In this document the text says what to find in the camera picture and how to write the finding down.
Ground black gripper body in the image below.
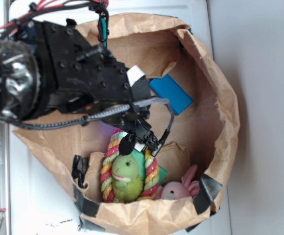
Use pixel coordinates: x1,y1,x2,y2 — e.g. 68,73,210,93
44,22,151,130

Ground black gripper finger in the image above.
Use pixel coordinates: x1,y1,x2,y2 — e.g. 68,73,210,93
118,133,136,155
134,119,163,157

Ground multicolored twisted rope toy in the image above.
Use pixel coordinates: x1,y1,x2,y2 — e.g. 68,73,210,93
100,129,159,203

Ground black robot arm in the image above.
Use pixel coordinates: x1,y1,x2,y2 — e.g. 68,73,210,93
0,21,165,156

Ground green rectangular block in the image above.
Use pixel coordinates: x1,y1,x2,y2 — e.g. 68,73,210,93
132,149,167,185

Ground green frog plush toy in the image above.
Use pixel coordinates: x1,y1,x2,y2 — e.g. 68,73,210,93
112,154,144,203

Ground blue rectangular block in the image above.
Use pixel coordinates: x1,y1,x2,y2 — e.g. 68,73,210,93
149,74,193,115

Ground pink bunny plush toy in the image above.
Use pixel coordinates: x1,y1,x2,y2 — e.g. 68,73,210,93
155,164,200,200

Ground brown paper bag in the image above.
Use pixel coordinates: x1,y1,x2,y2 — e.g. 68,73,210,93
13,13,240,235

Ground grey braided cable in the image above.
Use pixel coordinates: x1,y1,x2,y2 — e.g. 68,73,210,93
12,96,175,157

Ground red and green wires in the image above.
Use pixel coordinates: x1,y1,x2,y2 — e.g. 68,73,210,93
0,0,110,48

